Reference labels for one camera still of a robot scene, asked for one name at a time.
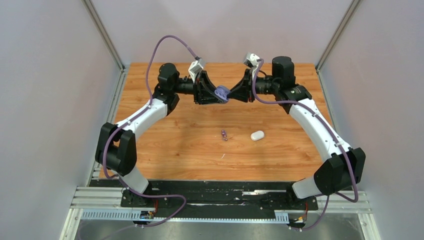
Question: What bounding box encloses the right aluminium frame post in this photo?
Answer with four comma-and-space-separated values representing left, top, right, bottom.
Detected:
315, 0, 363, 78

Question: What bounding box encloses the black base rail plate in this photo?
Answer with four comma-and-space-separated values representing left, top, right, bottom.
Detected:
120, 180, 318, 219

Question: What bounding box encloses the blue-grey earbud case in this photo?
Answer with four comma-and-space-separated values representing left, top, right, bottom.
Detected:
214, 85, 231, 103

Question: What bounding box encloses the white earbud charging case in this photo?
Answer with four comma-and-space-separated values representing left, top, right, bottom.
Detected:
250, 130, 265, 141

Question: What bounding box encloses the aluminium frame post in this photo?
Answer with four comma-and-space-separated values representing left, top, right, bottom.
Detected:
82, 0, 127, 82
315, 0, 363, 78

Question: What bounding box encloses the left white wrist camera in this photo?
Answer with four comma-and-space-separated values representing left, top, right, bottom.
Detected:
188, 57, 206, 83

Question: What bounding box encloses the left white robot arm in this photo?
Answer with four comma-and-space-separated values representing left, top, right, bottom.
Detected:
95, 62, 230, 207

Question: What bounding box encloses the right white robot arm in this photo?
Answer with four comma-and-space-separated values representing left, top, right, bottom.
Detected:
226, 53, 366, 209

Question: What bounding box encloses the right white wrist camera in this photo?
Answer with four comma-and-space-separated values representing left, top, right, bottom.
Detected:
243, 52, 263, 79

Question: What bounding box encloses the left aluminium frame post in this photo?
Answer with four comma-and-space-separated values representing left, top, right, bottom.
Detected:
82, 0, 127, 82

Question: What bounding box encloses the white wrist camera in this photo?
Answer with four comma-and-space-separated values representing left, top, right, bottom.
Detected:
243, 52, 263, 79
188, 57, 206, 83

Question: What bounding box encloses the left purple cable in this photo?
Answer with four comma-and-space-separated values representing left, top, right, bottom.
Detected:
102, 35, 200, 229

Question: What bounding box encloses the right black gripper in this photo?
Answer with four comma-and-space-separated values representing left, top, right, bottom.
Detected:
227, 68, 280, 103

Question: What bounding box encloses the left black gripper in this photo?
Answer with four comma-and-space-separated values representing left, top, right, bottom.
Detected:
172, 70, 225, 106

